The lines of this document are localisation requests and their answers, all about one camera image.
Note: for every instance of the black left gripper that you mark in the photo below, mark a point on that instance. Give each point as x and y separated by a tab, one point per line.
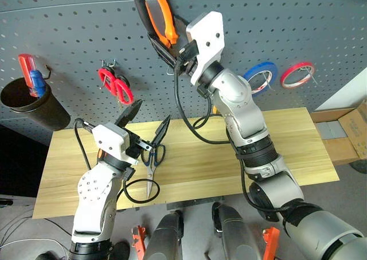
134	149

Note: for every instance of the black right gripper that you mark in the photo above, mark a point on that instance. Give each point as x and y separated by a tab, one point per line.
187	59

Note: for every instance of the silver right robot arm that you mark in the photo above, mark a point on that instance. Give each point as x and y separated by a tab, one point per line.
246	113

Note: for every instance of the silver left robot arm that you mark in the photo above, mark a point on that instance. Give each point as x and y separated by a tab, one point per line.
94	191

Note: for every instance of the metal pegboard hook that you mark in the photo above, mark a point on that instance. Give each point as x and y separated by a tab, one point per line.
170	71
269	83
312	76
109	62

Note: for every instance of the blue tape roll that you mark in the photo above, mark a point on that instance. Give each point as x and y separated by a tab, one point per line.
265	70

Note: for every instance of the grey perforated pegboard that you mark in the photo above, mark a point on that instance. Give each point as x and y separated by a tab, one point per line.
71	27

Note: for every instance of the black pegboard hook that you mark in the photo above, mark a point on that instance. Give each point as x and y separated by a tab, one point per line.
49	70

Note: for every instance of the red tape roll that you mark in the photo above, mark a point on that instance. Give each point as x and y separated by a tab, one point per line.
298	70

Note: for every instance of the small yellow object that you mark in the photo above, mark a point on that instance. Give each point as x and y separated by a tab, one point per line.
215	110

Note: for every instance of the black cup holder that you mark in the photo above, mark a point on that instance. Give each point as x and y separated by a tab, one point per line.
43	110

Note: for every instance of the dark rounded shape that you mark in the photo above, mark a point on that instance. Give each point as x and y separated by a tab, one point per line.
238	234
166	237

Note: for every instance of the orange clamp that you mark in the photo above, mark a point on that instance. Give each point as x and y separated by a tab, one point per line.
271	242
140	242

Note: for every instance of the brown cardboard box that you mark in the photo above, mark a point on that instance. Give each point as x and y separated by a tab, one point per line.
352	133

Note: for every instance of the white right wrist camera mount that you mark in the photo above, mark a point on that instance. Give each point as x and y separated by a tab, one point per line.
207	39

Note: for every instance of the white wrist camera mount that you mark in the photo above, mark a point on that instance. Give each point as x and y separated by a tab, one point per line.
110	139
207	39

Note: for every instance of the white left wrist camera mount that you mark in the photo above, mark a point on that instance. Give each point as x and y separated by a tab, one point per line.
110	139

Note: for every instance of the grey metal table bracket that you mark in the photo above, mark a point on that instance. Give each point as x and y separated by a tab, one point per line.
195	204

